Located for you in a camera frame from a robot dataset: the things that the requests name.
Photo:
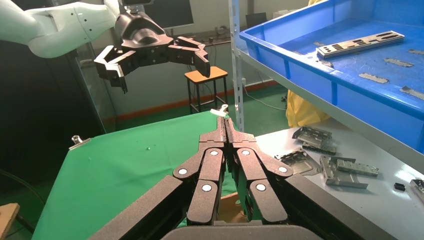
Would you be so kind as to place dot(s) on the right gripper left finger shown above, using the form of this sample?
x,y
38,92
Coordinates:
x,y
205,185

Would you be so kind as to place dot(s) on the blue plastic tray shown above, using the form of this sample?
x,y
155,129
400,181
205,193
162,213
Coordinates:
x,y
364,99

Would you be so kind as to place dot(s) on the dark computer monitor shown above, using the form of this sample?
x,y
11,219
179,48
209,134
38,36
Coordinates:
x,y
172,13

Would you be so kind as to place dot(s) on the wooden board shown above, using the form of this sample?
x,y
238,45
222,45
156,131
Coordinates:
x,y
6,218

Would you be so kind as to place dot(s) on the small black block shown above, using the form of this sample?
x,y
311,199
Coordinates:
x,y
400,186

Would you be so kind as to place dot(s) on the yellow plastic bag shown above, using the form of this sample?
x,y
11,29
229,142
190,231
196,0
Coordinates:
x,y
304,112

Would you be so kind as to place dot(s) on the dark glass enclosure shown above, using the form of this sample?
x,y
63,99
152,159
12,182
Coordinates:
x,y
43,116

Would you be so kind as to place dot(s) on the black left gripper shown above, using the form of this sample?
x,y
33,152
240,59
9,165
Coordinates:
x,y
142,36

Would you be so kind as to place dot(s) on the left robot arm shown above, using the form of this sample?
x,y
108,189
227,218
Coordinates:
x,y
59,26

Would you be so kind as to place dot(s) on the wooden top stool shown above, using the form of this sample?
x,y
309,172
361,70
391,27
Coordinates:
x,y
205,73

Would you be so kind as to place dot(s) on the green table cloth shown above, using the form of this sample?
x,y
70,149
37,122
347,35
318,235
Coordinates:
x,y
132,172

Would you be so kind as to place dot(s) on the shallow cardboard box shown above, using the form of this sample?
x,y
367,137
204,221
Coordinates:
x,y
228,208

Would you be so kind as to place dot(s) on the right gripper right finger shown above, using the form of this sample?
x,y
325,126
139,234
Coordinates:
x,y
258,185

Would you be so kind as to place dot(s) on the long narrow metal part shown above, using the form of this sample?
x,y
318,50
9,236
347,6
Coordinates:
x,y
418,187

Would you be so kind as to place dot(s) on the grey tape strip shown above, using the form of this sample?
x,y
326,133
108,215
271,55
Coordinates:
x,y
373,78
398,62
416,51
412,92

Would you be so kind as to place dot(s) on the black rectangular object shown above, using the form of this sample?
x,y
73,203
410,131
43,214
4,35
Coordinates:
x,y
255,20

